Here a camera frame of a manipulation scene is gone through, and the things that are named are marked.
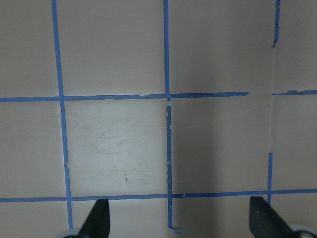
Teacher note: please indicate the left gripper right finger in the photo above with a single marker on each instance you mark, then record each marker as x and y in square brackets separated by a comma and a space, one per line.
[264, 222]

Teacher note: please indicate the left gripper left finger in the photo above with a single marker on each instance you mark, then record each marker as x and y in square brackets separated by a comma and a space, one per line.
[96, 224]

